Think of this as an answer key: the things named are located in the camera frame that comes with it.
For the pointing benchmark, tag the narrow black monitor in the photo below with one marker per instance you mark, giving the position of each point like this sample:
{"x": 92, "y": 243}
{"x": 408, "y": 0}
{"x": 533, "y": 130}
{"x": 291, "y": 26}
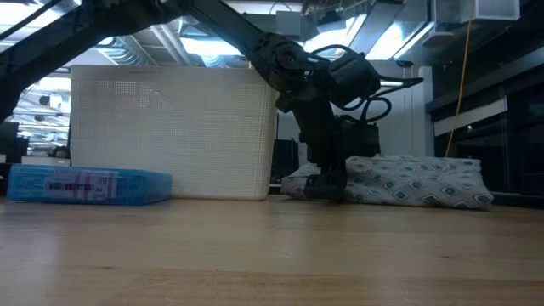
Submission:
{"x": 285, "y": 159}

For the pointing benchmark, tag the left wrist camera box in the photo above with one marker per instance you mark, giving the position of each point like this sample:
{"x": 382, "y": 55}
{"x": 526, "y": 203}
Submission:
{"x": 361, "y": 138}

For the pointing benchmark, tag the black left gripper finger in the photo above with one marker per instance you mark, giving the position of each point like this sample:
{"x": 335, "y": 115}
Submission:
{"x": 325, "y": 187}

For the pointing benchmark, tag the blue translucent labelled box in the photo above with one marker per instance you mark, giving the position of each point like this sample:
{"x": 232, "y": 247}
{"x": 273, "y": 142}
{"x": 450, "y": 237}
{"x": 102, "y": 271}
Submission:
{"x": 85, "y": 187}

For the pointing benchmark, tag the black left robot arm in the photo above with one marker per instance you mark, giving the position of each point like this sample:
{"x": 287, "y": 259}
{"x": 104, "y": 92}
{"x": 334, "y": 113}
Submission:
{"x": 238, "y": 30}

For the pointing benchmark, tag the diamond-patterned cloth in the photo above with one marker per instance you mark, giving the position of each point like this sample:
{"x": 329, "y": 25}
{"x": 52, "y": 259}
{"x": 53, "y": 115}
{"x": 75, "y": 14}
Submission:
{"x": 416, "y": 183}

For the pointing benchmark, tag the white perforated plastic basket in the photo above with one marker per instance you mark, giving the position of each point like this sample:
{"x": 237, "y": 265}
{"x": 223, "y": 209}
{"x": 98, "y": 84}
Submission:
{"x": 174, "y": 136}

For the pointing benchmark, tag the silver ventilation duct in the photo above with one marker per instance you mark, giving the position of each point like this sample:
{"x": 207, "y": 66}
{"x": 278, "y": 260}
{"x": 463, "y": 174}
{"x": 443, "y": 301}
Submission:
{"x": 127, "y": 51}

